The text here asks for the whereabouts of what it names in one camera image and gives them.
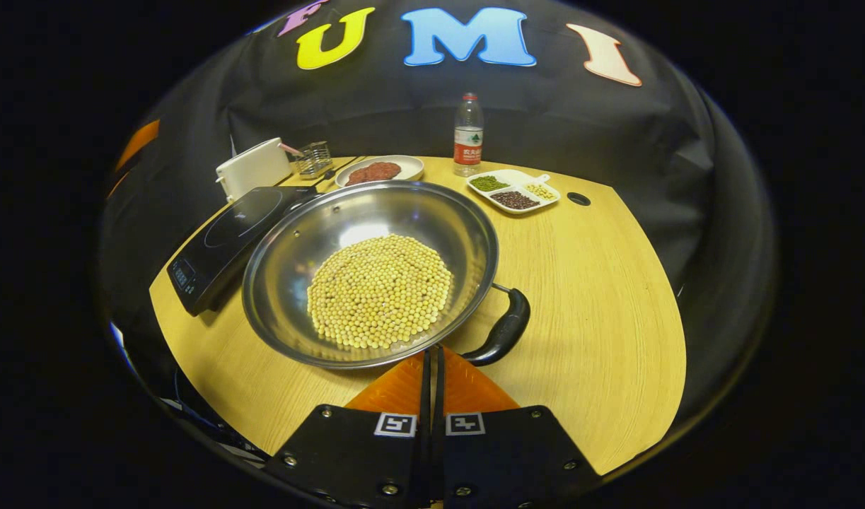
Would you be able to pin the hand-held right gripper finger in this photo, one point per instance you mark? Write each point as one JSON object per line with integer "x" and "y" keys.
{"x": 425, "y": 452}
{"x": 440, "y": 452}

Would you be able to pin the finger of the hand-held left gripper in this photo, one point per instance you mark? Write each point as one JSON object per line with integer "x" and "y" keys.
{"x": 119, "y": 184}
{"x": 138, "y": 138}

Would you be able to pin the black induction cooktop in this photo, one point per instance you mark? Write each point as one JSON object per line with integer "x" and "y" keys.
{"x": 220, "y": 247}

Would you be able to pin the pile of soybeans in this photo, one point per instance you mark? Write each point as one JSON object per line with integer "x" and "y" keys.
{"x": 379, "y": 290}

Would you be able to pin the stainless steel pot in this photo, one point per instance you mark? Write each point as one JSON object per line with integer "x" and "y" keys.
{"x": 298, "y": 233}

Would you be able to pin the white toaster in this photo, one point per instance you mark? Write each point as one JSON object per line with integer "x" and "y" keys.
{"x": 252, "y": 170}

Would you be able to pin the pink straw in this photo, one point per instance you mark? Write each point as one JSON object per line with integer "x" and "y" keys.
{"x": 291, "y": 150}

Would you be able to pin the red meat slices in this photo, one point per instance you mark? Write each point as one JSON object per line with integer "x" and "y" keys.
{"x": 372, "y": 173}

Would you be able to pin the pile of dark red beans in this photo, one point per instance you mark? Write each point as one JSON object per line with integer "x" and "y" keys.
{"x": 515, "y": 201}

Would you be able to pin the pile of green beans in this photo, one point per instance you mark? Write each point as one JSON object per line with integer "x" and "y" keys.
{"x": 489, "y": 184}

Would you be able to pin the white round plate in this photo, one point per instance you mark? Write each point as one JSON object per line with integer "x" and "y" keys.
{"x": 411, "y": 166}

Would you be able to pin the pile of pale yellow beans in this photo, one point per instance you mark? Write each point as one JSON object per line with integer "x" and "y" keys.
{"x": 540, "y": 191}

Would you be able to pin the white divided dish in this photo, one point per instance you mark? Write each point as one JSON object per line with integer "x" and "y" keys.
{"x": 517, "y": 178}

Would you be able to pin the clear plastic water bottle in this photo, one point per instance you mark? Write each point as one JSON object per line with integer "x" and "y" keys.
{"x": 468, "y": 141}

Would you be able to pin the black backdrop cloth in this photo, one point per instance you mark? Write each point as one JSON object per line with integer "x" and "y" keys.
{"x": 616, "y": 127}

